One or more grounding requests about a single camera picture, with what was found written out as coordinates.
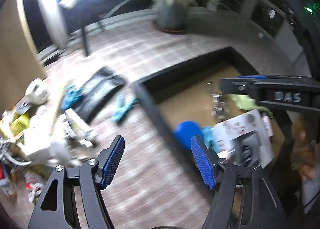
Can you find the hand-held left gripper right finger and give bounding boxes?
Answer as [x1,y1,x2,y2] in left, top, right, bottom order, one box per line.
[190,136,290,229]

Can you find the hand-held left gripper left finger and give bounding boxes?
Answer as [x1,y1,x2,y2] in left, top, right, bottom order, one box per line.
[27,135,125,229]

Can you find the blue round object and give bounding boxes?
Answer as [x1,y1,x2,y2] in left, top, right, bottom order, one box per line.
[173,119,203,150]

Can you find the black pouch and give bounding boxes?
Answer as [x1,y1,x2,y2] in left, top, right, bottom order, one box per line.
[79,66,127,122]

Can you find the pink bottle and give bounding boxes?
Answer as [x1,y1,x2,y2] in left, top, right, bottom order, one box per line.
[262,116,272,137]

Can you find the white power adapter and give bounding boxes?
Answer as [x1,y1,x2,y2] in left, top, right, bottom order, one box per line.
[24,78,50,105]

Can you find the white post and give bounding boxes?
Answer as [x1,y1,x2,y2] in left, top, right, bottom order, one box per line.
[37,0,68,49]

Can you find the white blue cream tube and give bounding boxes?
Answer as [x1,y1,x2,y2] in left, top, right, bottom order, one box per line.
[64,108,98,147]

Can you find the grey floral printed box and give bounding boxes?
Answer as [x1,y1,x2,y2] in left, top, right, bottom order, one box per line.
[213,109,273,170]

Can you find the black storage box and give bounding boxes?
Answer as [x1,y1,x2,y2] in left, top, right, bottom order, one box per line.
[134,47,320,219]

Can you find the white plastic bag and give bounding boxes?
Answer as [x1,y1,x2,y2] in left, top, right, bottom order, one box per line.
[24,109,75,165]

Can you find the wooden board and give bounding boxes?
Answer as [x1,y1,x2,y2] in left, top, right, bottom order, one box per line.
[0,0,48,113]

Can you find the metal binder clips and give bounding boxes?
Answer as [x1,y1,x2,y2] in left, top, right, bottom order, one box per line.
[211,91,231,120]

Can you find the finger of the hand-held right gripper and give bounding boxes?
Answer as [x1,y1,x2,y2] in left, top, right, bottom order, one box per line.
[237,75,312,81]
[219,78,252,100]

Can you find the grey potted plant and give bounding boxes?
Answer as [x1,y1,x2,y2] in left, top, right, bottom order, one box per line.
[151,0,240,35]

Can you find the person's right hand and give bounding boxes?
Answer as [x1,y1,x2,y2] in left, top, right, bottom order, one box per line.
[291,117,318,182]

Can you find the green cloth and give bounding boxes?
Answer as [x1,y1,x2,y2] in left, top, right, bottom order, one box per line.
[229,93,273,117]

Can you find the blue clip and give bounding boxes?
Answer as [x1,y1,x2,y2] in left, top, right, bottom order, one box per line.
[112,93,138,122]
[61,84,83,110]

